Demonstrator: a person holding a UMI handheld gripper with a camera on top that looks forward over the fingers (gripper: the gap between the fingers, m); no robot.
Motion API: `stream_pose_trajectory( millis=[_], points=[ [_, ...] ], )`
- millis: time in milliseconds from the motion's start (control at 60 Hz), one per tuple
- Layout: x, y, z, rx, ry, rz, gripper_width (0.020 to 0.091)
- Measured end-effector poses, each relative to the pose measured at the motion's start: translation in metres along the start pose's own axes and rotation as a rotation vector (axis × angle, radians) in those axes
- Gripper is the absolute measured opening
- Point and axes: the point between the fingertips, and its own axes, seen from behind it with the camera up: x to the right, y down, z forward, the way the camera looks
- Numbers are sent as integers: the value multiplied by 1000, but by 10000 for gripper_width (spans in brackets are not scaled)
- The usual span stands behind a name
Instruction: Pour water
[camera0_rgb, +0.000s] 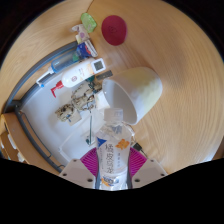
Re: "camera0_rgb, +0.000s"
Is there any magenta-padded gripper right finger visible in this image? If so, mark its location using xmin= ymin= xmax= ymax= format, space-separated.
xmin=126 ymin=146 xmax=168 ymax=190

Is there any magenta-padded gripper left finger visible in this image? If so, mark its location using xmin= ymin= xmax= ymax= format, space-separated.
xmin=59 ymin=147 xmax=101 ymax=190

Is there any clear drink bottle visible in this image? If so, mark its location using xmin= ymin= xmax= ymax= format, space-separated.
xmin=94 ymin=107 xmax=133 ymax=192

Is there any wooden shelf unit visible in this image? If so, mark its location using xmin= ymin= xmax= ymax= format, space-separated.
xmin=0 ymin=112 xmax=31 ymax=165

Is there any white cup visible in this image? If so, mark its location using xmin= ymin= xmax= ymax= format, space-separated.
xmin=101 ymin=66 xmax=164 ymax=126

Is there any white bottle with red pump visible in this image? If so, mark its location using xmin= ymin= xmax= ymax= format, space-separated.
xmin=50 ymin=60 xmax=95 ymax=99

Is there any small white device with screen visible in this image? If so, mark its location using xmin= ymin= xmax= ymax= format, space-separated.
xmin=90 ymin=57 xmax=107 ymax=75

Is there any clear blue spray bottle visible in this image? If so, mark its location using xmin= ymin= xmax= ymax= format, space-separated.
xmin=35 ymin=49 xmax=82 ymax=89

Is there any pink and white packet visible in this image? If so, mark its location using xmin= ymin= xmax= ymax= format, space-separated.
xmin=69 ymin=23 xmax=90 ymax=44

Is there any flat round red coaster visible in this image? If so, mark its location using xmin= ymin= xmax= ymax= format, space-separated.
xmin=100 ymin=14 xmax=128 ymax=47

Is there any green snack packet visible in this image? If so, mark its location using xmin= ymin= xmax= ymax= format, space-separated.
xmin=79 ymin=12 xmax=98 ymax=34

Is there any black cable plug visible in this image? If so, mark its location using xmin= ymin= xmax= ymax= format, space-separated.
xmin=131 ymin=141 xmax=148 ymax=158

